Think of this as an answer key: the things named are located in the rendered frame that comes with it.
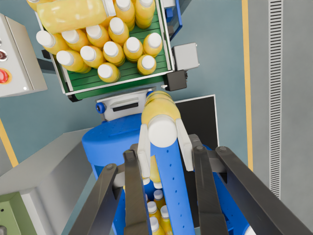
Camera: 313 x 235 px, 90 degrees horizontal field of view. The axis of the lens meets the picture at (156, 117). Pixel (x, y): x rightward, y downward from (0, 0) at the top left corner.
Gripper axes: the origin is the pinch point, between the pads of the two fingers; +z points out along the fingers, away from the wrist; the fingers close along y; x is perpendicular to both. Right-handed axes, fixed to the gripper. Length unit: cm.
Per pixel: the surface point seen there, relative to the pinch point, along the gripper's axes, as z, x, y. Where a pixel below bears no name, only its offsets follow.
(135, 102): 35.4, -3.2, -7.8
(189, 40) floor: 152, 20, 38
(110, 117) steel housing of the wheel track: 45, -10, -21
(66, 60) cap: 32.5, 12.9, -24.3
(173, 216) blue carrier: 15.8, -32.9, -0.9
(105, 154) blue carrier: 16.2, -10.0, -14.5
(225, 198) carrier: 53, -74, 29
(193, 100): 129, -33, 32
